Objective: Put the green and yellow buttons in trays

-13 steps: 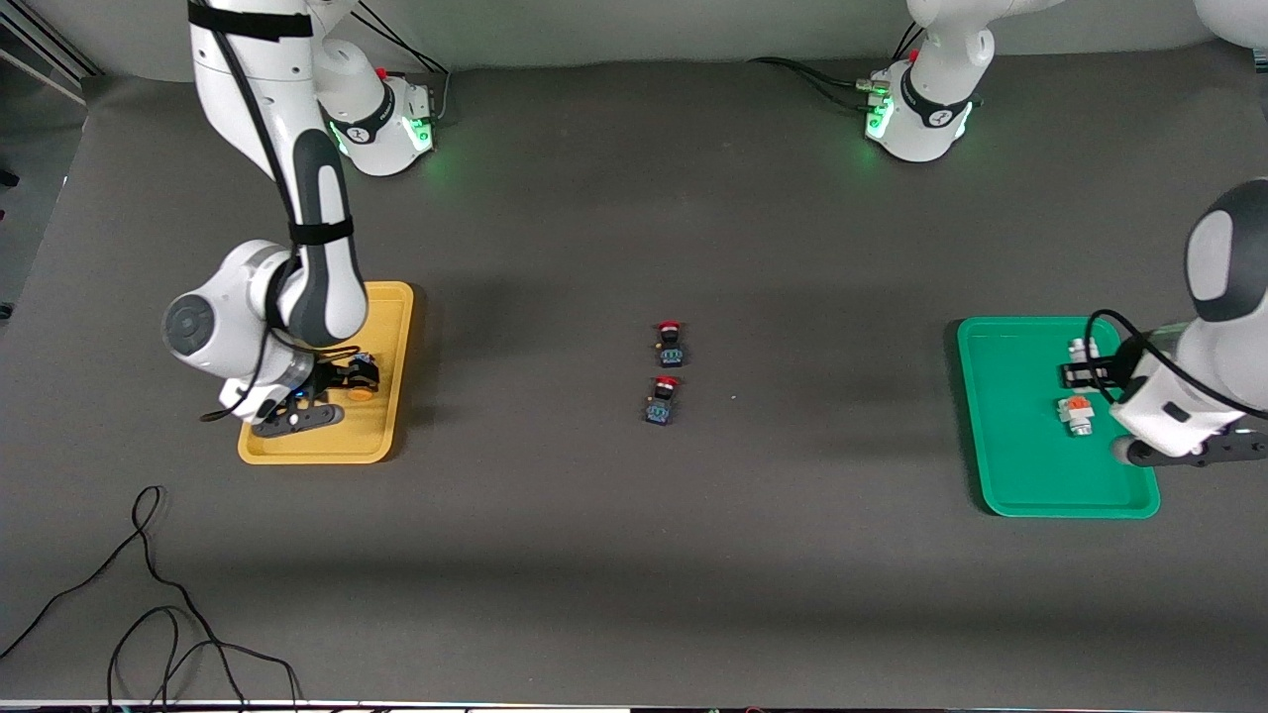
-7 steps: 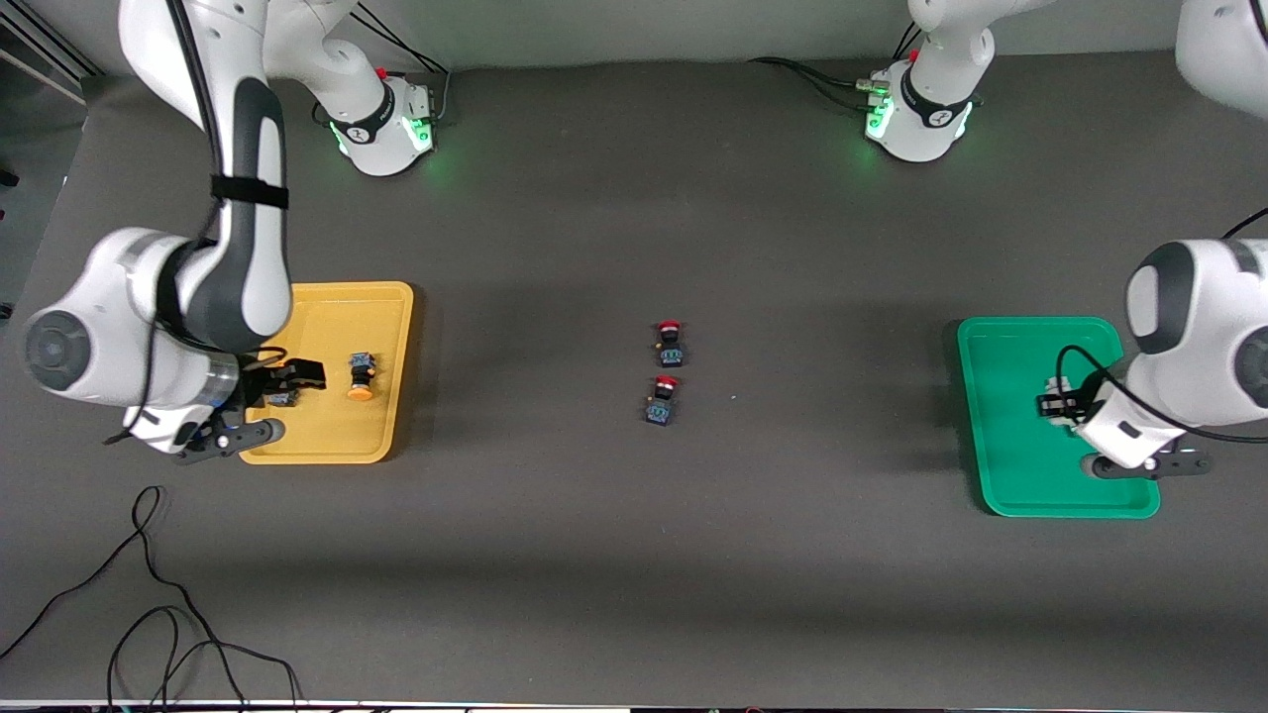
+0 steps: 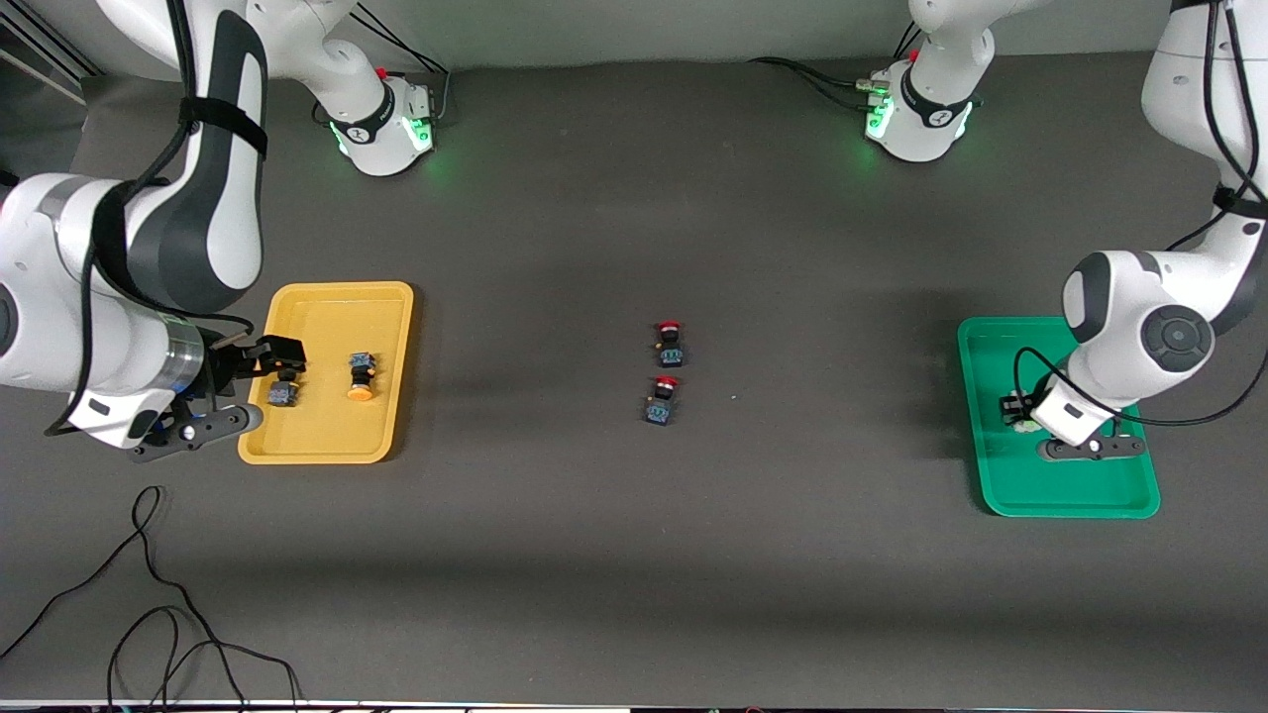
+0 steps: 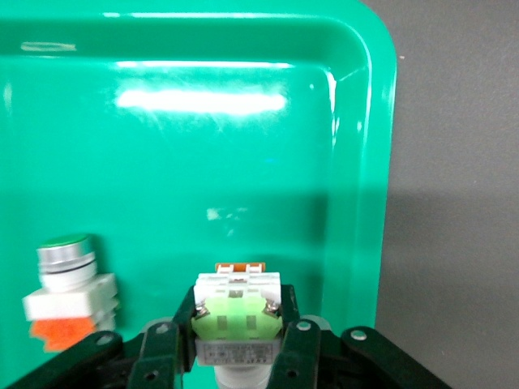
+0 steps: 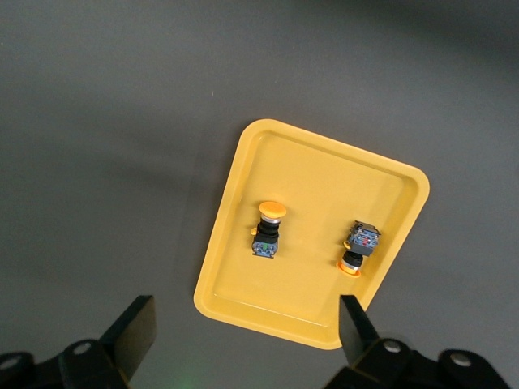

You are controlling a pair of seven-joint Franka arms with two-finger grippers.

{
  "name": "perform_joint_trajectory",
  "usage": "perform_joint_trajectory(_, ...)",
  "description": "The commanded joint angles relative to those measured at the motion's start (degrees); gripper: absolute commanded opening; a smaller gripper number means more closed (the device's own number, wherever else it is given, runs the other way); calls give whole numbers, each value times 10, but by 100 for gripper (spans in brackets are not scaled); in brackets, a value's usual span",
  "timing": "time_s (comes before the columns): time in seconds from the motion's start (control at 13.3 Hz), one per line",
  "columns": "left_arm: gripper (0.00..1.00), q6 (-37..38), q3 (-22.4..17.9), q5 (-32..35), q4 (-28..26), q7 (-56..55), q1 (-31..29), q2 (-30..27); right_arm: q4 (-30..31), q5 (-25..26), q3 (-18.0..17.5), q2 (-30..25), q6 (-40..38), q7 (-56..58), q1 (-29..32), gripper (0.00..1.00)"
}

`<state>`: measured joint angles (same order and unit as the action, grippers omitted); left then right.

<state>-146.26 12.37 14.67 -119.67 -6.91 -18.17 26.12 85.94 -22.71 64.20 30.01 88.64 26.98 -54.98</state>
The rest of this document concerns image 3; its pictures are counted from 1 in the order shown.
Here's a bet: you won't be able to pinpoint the green plastic tray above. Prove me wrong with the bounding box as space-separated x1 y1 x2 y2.
957 316 1161 519

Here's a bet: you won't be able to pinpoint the yellow plastic tray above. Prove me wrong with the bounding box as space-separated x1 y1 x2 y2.
238 281 415 465

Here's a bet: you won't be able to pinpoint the thin black loose cable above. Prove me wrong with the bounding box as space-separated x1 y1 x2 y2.
0 484 303 709

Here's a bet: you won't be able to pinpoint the black right arm base cables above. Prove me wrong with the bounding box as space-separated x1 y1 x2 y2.
352 5 453 128

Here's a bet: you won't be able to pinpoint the black arm base cables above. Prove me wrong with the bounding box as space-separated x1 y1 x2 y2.
748 20 927 112
352 5 453 128

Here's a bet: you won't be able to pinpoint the black left arm base cables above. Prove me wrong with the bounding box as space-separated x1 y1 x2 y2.
748 20 927 112

